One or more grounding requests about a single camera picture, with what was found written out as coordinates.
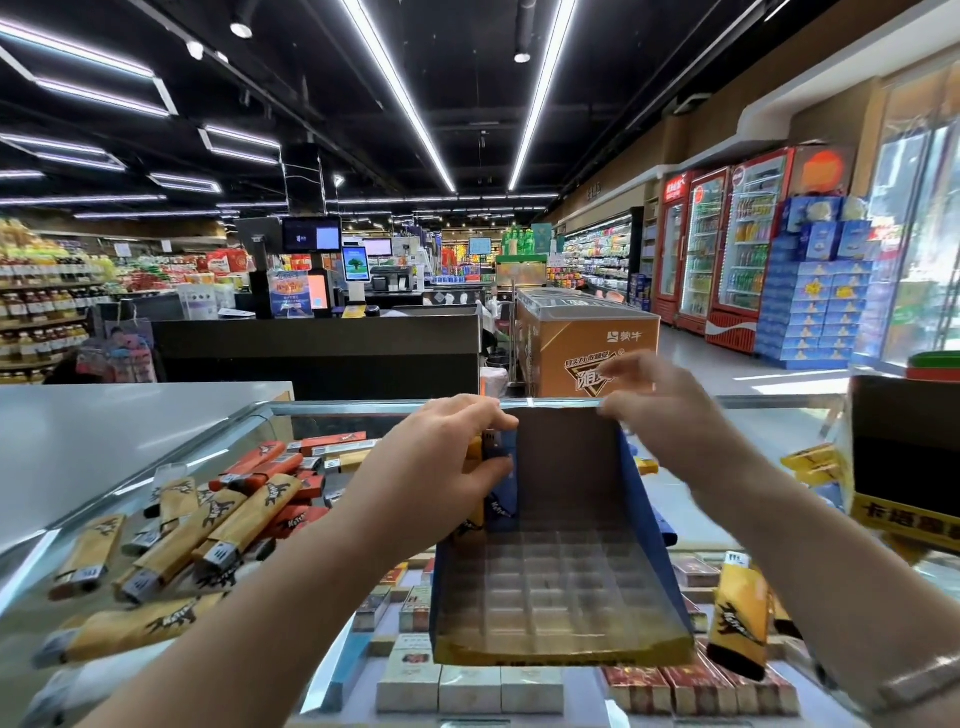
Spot blue poster screen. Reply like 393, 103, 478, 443
270, 270, 314, 320

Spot hanging plastic bags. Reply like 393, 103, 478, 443
75, 322, 159, 384

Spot pile of blue yellow lighters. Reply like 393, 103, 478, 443
637, 442, 960, 681

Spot person's left forearm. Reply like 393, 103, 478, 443
82, 510, 407, 728

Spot large rectangular ceiling light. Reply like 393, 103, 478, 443
0, 15, 179, 119

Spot red green container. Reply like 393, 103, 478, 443
904, 349, 960, 384

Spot stack of blue cartons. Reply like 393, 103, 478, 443
754, 195, 887, 369

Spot pile of yellow red lighters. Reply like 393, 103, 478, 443
22, 432, 392, 707

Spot open refrigerated chiller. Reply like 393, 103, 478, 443
555, 210, 644, 302

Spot person's right forearm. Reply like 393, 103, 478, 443
712, 442, 960, 728

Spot long ceiling light strip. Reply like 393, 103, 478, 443
337, 0, 456, 194
507, 0, 579, 192

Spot grocery rack with bottles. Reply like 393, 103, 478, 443
0, 217, 122, 384

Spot person's right hand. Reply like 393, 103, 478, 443
597, 349, 774, 489

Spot row of cigarette packs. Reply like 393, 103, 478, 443
322, 547, 804, 728

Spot black checkout counter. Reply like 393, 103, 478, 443
150, 307, 485, 399

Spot yellow patterned lighter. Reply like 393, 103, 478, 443
462, 432, 491, 530

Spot red drink fridge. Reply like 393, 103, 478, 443
705, 147, 797, 354
652, 172, 692, 320
675, 168, 732, 335

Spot black yellow display box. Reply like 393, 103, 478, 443
847, 372, 960, 557

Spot brown cardboard carton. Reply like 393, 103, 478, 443
514, 288, 662, 399

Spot blue yellow lighter display box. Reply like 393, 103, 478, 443
430, 405, 696, 669

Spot black checkout monitor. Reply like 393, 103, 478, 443
282, 214, 344, 254

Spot silver bracelet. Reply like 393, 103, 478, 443
870, 652, 960, 714

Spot person's left hand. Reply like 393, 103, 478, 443
322, 393, 522, 564

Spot orange round sign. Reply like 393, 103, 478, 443
790, 145, 854, 197

